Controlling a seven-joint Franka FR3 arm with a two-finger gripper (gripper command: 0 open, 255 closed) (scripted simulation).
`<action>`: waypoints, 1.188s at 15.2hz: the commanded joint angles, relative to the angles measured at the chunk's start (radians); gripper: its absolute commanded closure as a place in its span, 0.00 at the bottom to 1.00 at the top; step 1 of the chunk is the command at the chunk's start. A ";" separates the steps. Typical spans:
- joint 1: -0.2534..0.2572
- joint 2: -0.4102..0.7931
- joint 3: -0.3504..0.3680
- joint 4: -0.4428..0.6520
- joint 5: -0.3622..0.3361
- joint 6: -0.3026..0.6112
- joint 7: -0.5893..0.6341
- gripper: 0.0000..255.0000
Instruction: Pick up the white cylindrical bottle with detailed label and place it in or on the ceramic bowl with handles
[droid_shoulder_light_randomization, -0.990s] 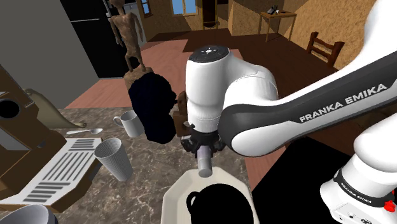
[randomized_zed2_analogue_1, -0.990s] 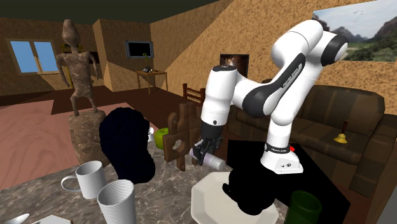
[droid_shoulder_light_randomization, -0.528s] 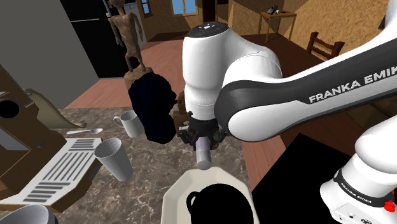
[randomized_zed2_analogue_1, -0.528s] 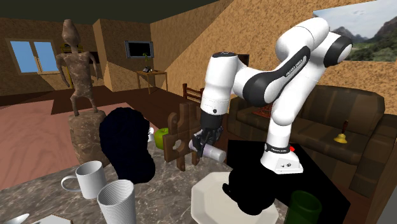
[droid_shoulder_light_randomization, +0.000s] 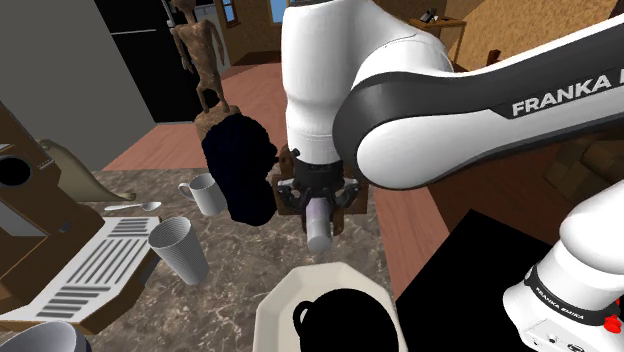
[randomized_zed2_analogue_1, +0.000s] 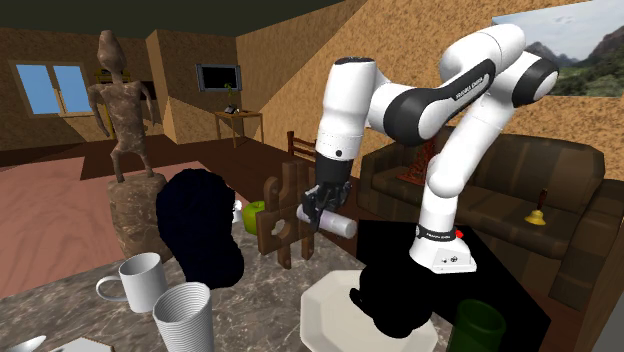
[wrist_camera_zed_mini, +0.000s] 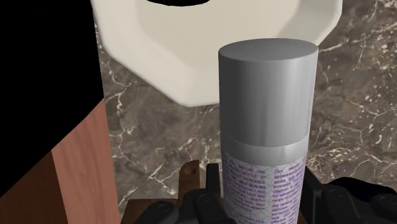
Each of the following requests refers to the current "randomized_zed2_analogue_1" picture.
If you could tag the black rounded vase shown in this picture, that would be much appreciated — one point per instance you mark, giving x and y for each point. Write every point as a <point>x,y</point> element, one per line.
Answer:
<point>200,229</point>

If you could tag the wooden chair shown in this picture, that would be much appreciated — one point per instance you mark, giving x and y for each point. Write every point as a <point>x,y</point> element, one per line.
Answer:
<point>301,146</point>

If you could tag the green apple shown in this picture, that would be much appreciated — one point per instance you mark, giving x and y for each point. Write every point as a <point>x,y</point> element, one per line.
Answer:
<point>251,217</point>

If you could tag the black robot stand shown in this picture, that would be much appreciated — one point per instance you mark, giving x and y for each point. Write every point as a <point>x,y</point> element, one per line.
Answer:
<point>492,297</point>

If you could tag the black wall screen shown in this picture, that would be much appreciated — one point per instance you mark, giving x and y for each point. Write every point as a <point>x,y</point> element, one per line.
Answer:
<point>218,77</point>

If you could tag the black round object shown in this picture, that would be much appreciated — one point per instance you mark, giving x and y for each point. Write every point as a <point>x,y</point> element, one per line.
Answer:
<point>395,307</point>

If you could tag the brown stone figure statue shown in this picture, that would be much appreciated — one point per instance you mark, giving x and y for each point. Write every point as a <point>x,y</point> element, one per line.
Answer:
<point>128,112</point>

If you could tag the brown sofa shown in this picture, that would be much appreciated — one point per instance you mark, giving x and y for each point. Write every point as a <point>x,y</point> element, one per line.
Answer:
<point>536,166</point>

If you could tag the blue window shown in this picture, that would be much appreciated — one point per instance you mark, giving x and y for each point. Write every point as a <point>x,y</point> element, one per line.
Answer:
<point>51,88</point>

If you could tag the golden hand bell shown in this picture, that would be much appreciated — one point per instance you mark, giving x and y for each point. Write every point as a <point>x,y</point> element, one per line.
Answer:
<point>536,217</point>

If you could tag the landscape window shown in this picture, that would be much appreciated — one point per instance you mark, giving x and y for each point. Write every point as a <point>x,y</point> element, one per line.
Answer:
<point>585,44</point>

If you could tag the white mug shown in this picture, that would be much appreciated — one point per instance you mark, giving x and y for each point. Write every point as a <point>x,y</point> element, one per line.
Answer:
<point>146,282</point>

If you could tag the white flat object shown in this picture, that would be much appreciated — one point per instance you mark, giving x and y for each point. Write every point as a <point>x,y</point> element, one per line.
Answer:
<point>83,346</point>

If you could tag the dark green cup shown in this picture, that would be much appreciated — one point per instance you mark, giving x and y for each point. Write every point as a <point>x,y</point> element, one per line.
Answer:
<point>475,329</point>

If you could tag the brown wooden rack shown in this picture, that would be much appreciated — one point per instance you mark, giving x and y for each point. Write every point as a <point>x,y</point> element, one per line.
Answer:
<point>282,214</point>

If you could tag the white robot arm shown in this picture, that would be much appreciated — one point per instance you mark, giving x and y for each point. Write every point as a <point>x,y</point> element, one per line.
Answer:
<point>441,202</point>

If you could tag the wooden side table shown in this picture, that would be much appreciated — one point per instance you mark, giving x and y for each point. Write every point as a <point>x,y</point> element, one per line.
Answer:
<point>239,116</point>

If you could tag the white ribbed cup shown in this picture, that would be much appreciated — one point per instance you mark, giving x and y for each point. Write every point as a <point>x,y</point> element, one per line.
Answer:
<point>185,322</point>

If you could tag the white cylinder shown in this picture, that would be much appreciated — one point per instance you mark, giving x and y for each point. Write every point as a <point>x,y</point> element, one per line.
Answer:
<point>336,225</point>

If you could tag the white octagonal plate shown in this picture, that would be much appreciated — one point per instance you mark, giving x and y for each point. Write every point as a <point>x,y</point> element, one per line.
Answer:
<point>331,317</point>

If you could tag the red patterned cushion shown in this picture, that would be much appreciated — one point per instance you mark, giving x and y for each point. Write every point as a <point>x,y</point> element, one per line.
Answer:
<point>419,168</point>

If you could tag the small white object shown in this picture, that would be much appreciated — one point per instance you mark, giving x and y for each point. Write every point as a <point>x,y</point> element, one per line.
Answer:
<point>237,212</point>

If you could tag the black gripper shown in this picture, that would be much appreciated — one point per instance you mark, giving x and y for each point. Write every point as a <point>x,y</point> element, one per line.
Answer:
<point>332,171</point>

